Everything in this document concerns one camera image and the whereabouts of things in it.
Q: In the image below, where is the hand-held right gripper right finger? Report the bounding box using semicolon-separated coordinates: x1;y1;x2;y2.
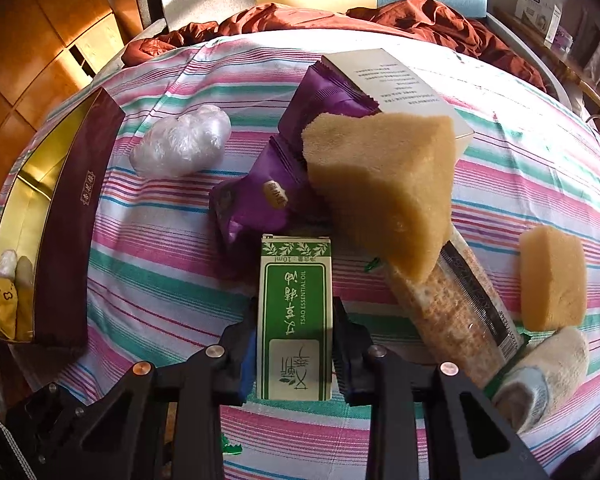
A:
332;297;549;480

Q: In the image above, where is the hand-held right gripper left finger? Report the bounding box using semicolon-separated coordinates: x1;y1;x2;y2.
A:
5;297;259;480

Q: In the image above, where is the green essential oil box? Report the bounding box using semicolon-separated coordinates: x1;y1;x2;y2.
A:
256;233;333;402

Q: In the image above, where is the long cracker packet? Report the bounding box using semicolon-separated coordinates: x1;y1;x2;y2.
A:
365;225;527;402

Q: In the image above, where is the purple snack packet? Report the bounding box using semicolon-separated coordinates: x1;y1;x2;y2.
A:
280;62;381;136
209;125;333;266

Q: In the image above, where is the large yellow wedge sponge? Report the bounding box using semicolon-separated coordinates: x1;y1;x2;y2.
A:
301;112;457;283

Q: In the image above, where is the white sock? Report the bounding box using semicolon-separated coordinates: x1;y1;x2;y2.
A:
492;326;591;436

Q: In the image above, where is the small yellow sponge block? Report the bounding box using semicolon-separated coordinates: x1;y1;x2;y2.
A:
518;225;588;332

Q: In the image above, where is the maroon gift box gold interior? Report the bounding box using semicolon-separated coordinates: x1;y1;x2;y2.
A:
0;86;127;351

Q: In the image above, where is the striped bed sheet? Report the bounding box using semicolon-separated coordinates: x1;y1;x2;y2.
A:
0;30;600;480

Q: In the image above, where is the crumpled clear plastic bag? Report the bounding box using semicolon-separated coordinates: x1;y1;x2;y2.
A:
129;105;232;178

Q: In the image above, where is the beige printed carton box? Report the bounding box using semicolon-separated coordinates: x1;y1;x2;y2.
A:
321;48;476;161

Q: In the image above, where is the red-brown duvet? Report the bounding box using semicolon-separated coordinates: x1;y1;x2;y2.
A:
122;0;563;93

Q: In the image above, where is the wooden wardrobe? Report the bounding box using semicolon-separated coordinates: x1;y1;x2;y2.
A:
0;0;146;241

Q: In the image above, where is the wooden side desk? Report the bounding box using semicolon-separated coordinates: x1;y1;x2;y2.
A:
490;7;600;128

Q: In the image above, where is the white product box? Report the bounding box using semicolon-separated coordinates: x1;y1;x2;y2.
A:
512;0;564;44

